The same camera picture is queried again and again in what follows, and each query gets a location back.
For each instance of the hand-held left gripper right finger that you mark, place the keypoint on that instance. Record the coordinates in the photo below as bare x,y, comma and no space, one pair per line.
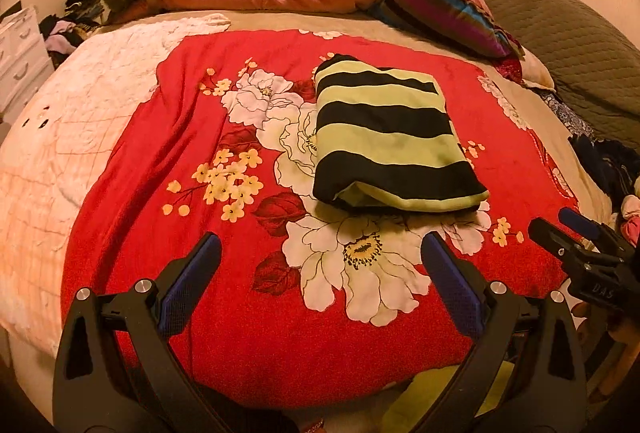
450,283

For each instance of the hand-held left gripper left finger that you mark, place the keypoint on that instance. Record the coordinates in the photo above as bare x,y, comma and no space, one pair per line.
192,270

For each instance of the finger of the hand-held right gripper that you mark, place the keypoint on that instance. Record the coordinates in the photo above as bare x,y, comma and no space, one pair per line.
557,243
577,220

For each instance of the green black striped frog sweater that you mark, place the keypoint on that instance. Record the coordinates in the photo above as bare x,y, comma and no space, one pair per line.
390,138

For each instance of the pile of mixed clothes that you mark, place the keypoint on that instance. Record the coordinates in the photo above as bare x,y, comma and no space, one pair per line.
70,23

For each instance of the dark floral cloth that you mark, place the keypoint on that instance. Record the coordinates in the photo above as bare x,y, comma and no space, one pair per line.
600,158

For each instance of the red floral blanket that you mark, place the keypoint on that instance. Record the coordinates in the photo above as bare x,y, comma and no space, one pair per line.
175,138

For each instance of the white pillow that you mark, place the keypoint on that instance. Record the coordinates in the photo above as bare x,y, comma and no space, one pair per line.
537,73

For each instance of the dark red cloth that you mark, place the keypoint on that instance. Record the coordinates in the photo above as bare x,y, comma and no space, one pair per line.
509,67

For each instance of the white pink plaid blanket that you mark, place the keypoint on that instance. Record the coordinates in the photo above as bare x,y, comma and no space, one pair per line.
60,138

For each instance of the multicolour striped pillow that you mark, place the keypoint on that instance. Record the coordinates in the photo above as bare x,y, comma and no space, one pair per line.
450,8

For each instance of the white drawer chest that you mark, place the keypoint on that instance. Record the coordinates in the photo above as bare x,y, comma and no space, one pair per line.
20,58

